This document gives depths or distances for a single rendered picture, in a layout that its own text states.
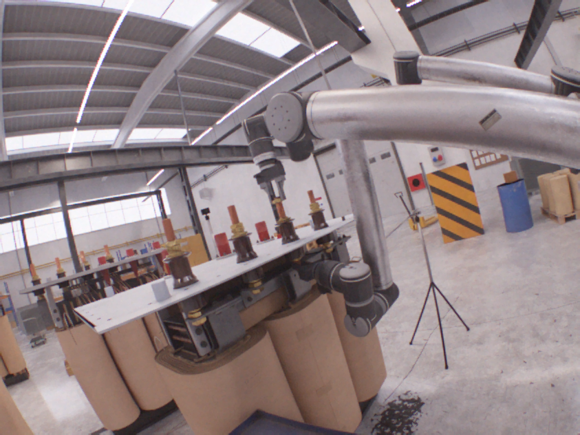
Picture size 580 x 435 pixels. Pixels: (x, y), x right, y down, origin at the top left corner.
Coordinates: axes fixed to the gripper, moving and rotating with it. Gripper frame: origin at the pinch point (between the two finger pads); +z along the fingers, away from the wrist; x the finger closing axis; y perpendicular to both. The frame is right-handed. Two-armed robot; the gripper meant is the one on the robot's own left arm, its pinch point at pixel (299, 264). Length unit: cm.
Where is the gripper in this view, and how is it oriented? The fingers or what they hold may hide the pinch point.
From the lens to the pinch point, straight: 120.2
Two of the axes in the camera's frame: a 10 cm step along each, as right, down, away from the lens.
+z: -5.6, -0.4, 8.3
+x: -8.1, 2.5, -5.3
